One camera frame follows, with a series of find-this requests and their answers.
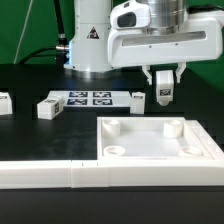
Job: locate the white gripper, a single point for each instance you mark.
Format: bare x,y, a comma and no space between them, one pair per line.
198,39

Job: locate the white square table top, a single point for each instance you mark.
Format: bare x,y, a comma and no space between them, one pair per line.
150,138

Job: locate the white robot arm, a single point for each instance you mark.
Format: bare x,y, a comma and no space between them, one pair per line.
88,50

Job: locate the white base tag plate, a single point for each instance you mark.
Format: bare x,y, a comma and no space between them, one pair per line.
96,99

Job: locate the white L-shaped obstacle fence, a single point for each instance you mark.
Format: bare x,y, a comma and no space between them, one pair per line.
110,173

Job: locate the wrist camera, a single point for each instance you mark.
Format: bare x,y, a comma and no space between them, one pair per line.
130,15

